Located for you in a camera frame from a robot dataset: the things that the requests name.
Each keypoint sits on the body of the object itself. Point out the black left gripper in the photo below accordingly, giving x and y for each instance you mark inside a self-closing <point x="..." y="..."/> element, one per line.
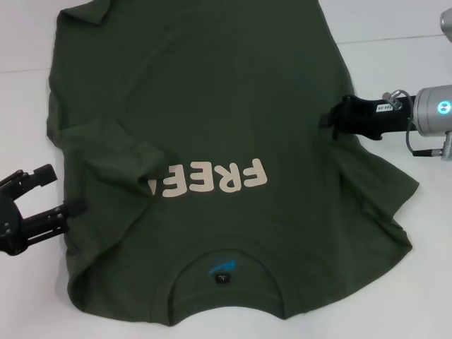
<point x="8" y="224"/>

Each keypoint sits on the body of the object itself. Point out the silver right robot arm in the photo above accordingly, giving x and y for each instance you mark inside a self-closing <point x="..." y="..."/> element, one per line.
<point x="432" y="109"/>

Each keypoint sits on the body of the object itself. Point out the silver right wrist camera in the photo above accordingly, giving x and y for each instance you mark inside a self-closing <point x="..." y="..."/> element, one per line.
<point x="446" y="19"/>

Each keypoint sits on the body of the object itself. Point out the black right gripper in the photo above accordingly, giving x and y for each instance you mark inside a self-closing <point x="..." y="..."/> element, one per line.
<point x="367" y="118"/>

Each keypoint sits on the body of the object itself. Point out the dark green printed t-shirt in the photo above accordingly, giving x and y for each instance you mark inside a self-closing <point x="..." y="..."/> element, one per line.
<point x="212" y="88"/>

